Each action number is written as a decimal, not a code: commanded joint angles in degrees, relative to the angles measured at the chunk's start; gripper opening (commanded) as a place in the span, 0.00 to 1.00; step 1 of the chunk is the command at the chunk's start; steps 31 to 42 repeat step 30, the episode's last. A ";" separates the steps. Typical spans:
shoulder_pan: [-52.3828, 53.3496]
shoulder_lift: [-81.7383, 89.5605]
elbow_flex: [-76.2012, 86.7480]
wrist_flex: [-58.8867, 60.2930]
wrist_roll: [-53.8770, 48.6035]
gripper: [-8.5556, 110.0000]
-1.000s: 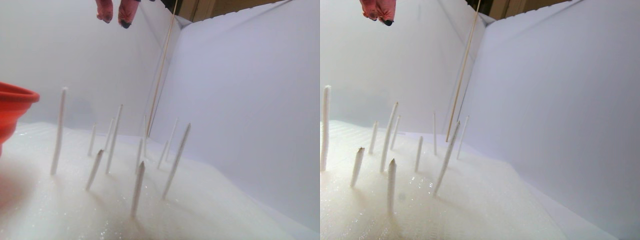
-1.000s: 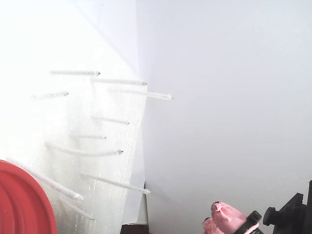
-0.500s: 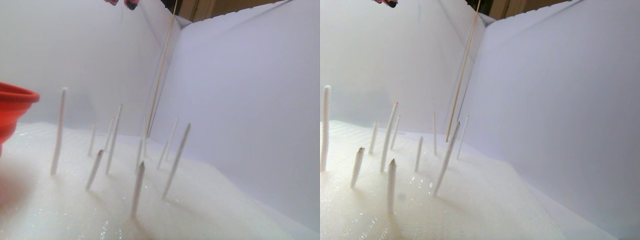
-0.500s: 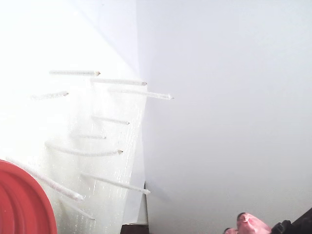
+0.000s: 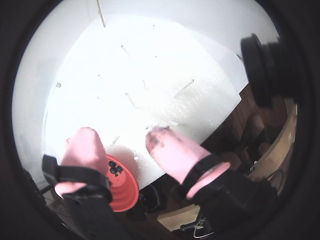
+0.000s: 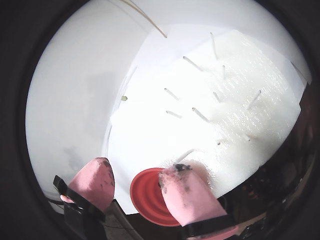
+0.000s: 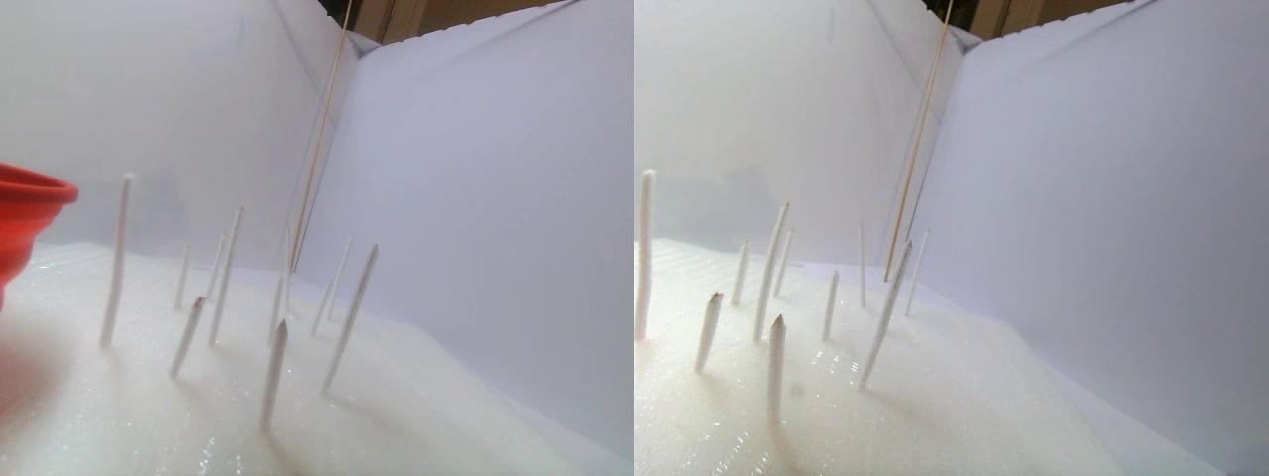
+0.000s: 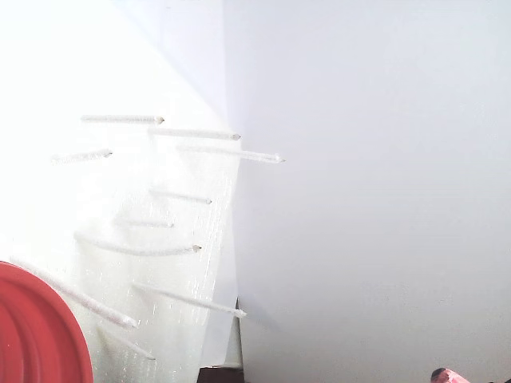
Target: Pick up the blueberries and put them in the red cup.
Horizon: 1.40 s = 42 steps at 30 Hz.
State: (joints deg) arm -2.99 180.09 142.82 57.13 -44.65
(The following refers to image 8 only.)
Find pink covered gripper finger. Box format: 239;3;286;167
430;367;467;383

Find white foam base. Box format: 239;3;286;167
0;0;240;383

